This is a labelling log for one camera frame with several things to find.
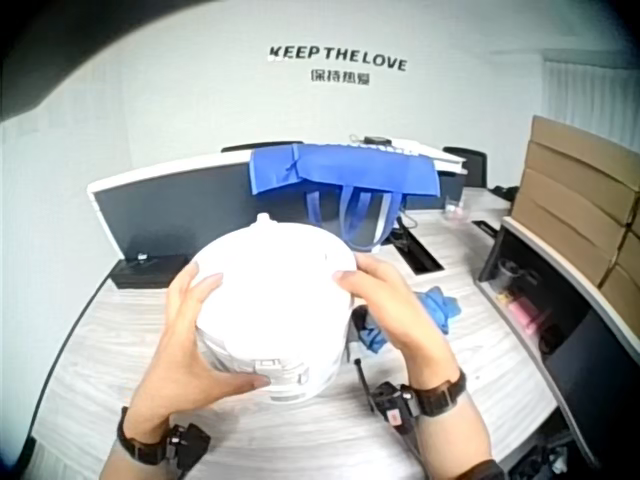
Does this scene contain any person's right hand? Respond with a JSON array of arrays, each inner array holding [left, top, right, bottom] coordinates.
[[332, 252, 462, 392]]

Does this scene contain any person's left hand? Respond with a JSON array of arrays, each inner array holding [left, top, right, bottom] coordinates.
[[121, 260, 272, 434]]

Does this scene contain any white rice cooker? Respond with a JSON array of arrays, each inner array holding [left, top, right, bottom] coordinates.
[[192, 213, 358, 404]]

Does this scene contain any blue cloth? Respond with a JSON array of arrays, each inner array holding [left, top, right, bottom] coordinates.
[[356, 285, 461, 354]]

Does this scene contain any black wrist band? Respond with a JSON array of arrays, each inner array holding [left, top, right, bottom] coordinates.
[[374, 368, 469, 442], [116, 406, 212, 472]]

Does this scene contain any black box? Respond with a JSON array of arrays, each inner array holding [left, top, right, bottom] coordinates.
[[109, 253, 189, 291]]

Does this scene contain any pink packet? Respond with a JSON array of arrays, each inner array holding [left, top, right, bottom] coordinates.
[[503, 293, 552, 337]]

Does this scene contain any clear glass cup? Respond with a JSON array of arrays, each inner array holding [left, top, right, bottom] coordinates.
[[442, 194, 469, 222]]

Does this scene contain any dark desk partition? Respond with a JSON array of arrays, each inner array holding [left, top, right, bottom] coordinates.
[[86, 143, 469, 262]]

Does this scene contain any blue tote bag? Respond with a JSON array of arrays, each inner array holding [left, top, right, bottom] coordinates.
[[248, 141, 442, 252]]

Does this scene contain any white board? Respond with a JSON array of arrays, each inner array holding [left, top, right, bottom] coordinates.
[[393, 141, 469, 175]]

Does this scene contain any dark side partition shelf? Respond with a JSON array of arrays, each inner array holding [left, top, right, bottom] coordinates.
[[476, 216, 640, 454]]

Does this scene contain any black office chair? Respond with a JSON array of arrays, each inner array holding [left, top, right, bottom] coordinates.
[[441, 145, 489, 189]]

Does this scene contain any stack of cardboard boxes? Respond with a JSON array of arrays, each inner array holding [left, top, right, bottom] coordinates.
[[509, 114, 640, 307]]

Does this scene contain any white window blind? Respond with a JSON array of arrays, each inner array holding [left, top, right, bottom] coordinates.
[[541, 58, 640, 134]]

